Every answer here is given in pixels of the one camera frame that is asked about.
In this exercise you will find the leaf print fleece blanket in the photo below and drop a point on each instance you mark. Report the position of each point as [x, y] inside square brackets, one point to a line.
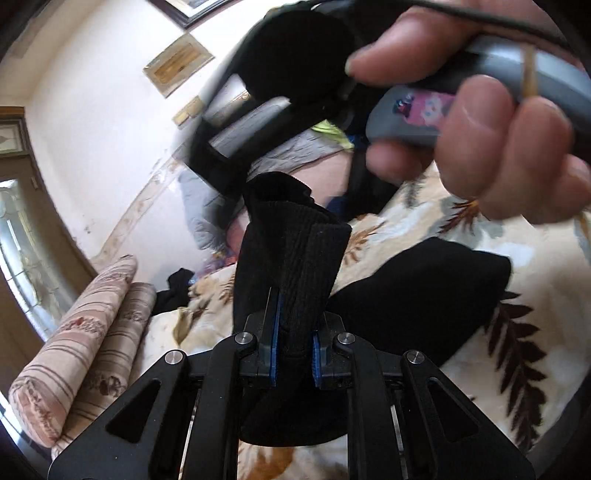
[531, 295]

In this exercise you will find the green printed cloth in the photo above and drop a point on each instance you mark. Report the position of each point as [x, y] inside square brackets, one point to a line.
[332, 131]

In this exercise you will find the black pants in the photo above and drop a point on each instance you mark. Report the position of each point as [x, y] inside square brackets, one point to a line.
[295, 277]

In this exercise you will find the grey quilted blanket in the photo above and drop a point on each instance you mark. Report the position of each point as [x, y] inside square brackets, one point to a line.
[286, 152]

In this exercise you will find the wooden door with glass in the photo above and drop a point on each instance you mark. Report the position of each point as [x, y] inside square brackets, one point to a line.
[27, 240]

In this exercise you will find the small gold wall plaque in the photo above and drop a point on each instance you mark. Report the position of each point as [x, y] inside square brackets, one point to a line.
[189, 110]

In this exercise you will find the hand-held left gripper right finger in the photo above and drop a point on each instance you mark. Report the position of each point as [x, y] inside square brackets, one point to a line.
[316, 364]

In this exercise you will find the dark framed wall picture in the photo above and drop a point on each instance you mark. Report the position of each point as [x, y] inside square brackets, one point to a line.
[189, 9]

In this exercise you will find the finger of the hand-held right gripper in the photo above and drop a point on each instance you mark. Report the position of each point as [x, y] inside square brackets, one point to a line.
[360, 184]

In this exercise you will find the large gold wall plaque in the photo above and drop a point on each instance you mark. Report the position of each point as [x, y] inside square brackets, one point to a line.
[180, 64]

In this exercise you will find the black cloth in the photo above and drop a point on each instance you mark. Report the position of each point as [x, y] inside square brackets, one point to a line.
[173, 293]

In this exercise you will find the clear plastic bag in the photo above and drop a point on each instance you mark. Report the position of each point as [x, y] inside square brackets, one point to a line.
[217, 263]

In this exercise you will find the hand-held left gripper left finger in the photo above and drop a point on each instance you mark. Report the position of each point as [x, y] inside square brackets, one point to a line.
[275, 353]

